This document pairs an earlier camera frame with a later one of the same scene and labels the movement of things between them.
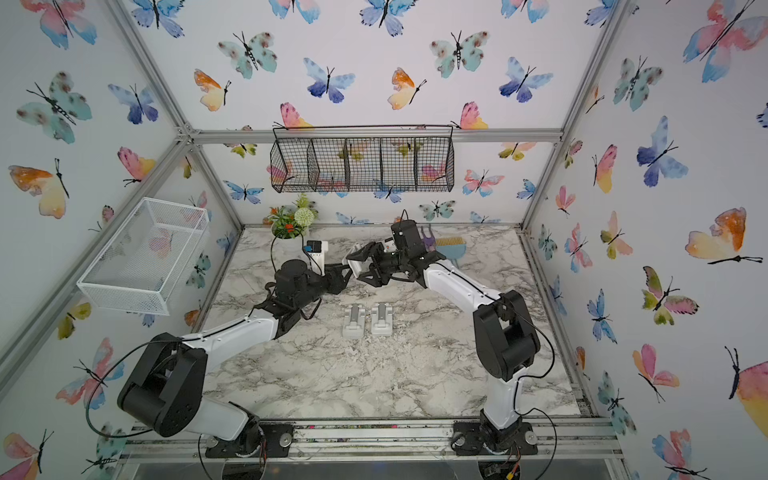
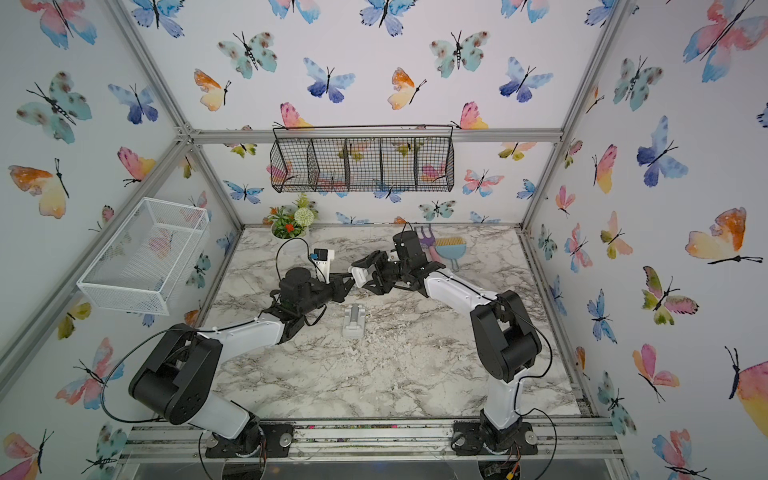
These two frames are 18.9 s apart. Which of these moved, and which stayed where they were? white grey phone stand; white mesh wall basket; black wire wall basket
Moved: white grey phone stand
Stayed: white mesh wall basket; black wire wall basket
